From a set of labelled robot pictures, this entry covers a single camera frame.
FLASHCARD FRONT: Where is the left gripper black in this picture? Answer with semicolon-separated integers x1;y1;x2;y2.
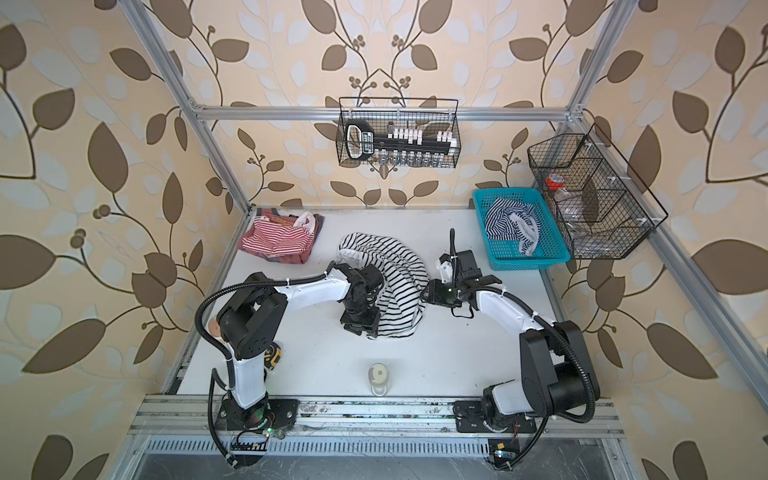
344;298;385;338

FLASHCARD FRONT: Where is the black white striped tank top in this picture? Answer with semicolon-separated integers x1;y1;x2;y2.
337;232;429;339

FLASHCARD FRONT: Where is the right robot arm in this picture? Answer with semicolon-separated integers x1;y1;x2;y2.
422;229;600;432

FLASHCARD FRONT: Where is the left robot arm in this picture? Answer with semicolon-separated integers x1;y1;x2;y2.
194;262;384;426

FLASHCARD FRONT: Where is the navy striped tank top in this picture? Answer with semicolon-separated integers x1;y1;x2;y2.
485;198;541;256

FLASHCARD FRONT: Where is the red striped folded tank top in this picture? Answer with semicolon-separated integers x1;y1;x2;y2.
238;208;325;264

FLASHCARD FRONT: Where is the small white jar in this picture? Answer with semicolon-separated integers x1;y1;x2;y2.
368;363;391;397

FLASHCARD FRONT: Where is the teal plastic basket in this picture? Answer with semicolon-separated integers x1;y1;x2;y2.
472;188;571;271

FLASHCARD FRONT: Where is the yellow black tape measure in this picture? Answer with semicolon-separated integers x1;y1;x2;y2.
264;342;282;371

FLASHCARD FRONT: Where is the red cap bottle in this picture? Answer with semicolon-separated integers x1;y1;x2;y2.
545;172;565;193

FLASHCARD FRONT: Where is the black tool set in basket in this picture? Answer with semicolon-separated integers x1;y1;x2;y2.
336;119;461;163

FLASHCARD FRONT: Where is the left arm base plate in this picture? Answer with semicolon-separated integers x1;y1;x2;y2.
214;397;299;433

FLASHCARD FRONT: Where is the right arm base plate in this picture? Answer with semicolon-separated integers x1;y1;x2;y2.
452;400;537;434

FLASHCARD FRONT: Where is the right wall wire basket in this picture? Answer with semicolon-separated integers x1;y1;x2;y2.
527;125;668;260

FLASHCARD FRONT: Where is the wall wire basket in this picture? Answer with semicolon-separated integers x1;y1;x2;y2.
527;125;668;260
335;95;462;169

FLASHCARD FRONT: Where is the back wall wire basket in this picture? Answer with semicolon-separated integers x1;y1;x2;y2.
335;95;462;169

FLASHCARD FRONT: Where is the aluminium front rail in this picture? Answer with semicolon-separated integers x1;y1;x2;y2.
128;394;628;458

